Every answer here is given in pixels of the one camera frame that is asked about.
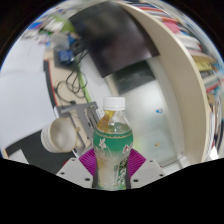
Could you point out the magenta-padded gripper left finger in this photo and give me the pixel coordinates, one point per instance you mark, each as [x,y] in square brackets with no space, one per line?
[87,166]

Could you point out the grey metal laptop stand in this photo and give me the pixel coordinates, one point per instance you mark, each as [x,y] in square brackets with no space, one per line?
[85,115]

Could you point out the black computer monitor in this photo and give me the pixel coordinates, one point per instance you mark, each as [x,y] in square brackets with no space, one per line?
[113,36]

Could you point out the black desk mat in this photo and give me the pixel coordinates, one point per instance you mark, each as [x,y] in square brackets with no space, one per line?
[36,150]

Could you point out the beige shelf with books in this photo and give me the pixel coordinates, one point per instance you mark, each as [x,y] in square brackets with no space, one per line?
[190,93]

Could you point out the blue desk device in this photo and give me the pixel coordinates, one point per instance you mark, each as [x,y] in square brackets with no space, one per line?
[66,56]

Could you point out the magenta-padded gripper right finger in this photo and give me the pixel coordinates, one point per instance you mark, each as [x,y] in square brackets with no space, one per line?
[137,165]

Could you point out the green-labelled clear drink bottle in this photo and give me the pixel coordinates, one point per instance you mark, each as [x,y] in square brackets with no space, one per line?
[112,143]

